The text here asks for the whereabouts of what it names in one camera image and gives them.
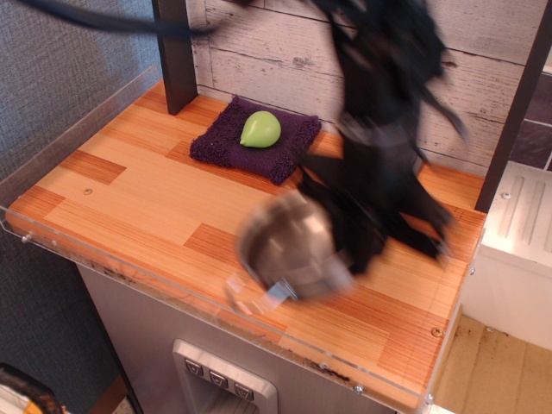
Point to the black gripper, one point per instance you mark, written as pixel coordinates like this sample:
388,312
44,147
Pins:
375,193

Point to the stainless steel pot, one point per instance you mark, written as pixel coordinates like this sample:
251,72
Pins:
287,247

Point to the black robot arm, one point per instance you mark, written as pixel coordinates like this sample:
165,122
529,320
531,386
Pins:
388,52

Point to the white toy cabinet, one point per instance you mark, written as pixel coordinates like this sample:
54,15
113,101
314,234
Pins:
509,284

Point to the green toy pear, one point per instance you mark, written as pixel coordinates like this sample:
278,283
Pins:
261,130

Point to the purple folded towel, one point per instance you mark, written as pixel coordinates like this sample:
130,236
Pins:
220,145

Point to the silver toy fridge dispenser panel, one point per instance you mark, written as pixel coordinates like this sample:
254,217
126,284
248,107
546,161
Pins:
222,379

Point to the clear acrylic table guard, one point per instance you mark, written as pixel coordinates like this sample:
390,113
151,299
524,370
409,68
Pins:
154,234

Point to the orange black object corner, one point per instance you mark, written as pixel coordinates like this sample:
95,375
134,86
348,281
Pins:
20,393

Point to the dark right shelf post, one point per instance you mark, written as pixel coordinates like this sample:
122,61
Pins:
526,87

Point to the dark shelf post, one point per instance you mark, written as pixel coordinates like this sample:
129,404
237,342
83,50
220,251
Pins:
176,57
526,87

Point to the dark left shelf post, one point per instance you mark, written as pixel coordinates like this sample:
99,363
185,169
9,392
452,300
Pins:
176,57

